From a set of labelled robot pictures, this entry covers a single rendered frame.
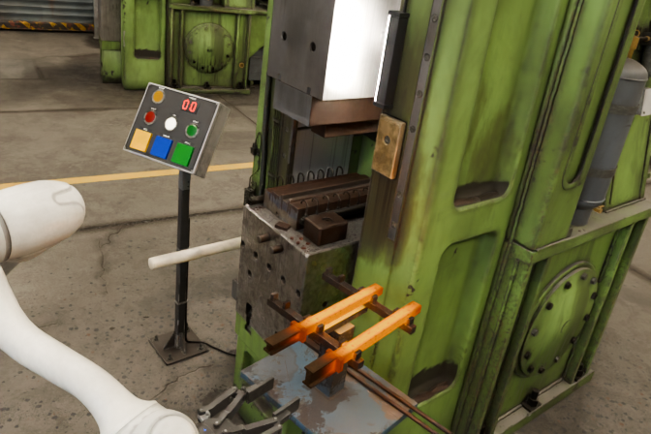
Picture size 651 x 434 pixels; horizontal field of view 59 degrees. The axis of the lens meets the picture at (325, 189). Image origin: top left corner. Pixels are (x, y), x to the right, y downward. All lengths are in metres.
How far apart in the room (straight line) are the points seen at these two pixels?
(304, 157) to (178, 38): 4.61
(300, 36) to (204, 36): 4.89
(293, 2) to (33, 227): 0.98
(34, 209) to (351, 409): 0.92
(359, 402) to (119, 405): 0.85
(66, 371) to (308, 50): 1.11
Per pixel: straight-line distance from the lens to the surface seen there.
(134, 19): 6.59
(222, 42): 6.69
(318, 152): 2.18
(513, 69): 1.81
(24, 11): 9.62
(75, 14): 9.69
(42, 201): 1.29
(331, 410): 1.62
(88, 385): 0.98
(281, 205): 1.94
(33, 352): 1.08
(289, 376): 1.70
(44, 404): 2.65
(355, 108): 1.86
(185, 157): 2.17
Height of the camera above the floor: 1.80
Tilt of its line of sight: 24 degrees down
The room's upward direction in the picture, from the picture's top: 8 degrees clockwise
